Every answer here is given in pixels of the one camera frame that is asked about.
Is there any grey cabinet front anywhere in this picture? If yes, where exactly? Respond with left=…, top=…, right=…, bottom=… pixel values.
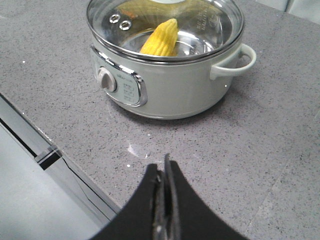
left=0, top=96, right=120, bottom=240

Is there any pale green electric pot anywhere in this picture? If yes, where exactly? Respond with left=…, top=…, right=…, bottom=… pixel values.
left=90, top=39, right=257, bottom=120

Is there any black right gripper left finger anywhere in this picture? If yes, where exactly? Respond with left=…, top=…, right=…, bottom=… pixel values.
left=92, top=164, right=158, bottom=240

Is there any yellow corn cob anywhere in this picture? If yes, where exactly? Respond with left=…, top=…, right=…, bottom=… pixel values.
left=139, top=18, right=178, bottom=57

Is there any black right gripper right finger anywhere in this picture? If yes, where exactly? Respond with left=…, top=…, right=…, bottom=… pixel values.
left=164, top=153, right=247, bottom=240

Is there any glass pot lid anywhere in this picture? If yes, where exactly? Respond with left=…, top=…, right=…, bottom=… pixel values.
left=86, top=0, right=245, bottom=63

